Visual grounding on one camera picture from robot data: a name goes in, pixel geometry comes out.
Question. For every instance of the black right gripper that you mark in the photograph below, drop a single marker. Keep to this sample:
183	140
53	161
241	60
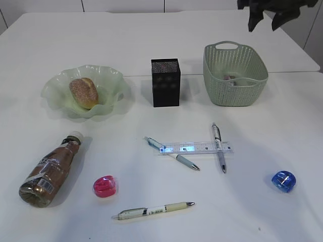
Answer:
287	10

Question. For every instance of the large paper ball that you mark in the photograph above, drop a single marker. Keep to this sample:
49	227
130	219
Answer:
230	80

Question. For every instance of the sesame bread roll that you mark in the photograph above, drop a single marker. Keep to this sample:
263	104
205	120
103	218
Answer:
84	92

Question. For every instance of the brown drink bottle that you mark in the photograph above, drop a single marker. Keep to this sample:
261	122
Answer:
42	184

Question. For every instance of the green woven plastic basket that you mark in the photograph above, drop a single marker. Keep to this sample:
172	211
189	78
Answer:
234	74

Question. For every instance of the black pen holder box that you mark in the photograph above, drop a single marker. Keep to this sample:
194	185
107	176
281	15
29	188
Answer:
166	76

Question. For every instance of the grey white pen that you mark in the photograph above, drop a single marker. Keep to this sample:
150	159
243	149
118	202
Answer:
218	143

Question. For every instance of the blue pencil sharpener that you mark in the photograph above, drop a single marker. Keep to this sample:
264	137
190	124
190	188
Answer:
284	181

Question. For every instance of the teal white pen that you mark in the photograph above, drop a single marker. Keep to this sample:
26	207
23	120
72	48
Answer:
158	146

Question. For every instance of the green ruffled glass plate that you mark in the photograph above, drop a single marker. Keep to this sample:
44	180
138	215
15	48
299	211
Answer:
109	82

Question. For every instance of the pink pencil sharpener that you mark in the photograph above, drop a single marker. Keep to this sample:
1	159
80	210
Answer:
105	186

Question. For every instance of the cream white pen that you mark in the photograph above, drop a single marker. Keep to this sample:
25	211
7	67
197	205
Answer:
140	212

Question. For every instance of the clear plastic ruler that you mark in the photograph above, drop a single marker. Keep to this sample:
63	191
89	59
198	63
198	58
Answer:
196	148

